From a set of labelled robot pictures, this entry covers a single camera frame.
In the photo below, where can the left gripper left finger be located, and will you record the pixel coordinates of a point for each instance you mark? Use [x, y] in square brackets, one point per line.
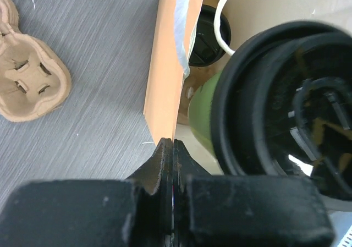
[136, 211]

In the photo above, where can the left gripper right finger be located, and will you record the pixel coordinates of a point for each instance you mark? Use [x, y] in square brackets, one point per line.
[250, 210]

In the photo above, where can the single green paper cup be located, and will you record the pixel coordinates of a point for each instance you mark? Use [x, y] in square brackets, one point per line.
[199, 112]

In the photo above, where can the black lid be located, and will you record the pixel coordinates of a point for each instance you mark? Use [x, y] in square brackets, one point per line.
[282, 106]
[206, 50]

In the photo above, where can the brown paper takeout bag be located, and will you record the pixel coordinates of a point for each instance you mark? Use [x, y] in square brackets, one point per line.
[172, 82]

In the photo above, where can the cardboard cup carrier tray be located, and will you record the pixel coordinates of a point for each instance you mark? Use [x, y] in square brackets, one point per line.
[34, 80]

